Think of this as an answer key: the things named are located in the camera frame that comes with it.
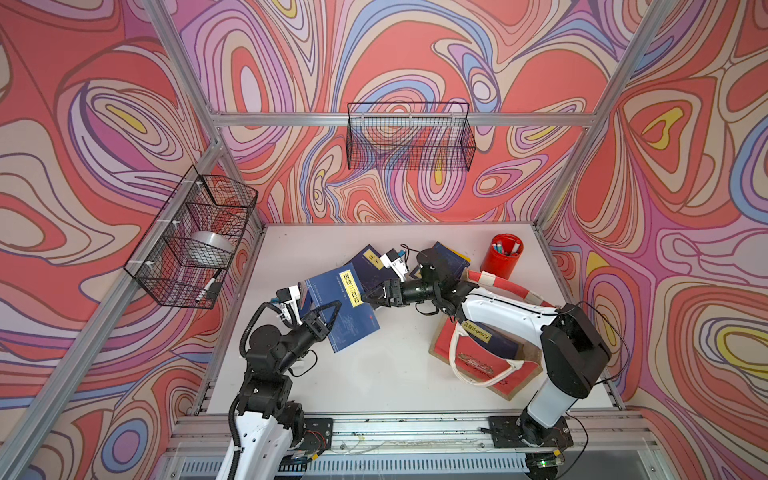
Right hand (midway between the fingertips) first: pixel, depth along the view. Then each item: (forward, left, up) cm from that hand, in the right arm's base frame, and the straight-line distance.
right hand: (370, 307), depth 75 cm
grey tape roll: (+9, +37, +15) cm, 41 cm away
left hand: (-3, +6, +5) cm, 9 cm away
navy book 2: (+24, -28, -14) cm, 40 cm away
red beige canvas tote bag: (-18, -31, -2) cm, 36 cm away
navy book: (-2, -35, -17) cm, 39 cm away
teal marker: (+26, -43, -9) cm, 51 cm away
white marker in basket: (+4, +39, +7) cm, 40 cm away
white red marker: (+24, -47, -7) cm, 54 cm away
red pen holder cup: (+21, -42, -7) cm, 47 cm away
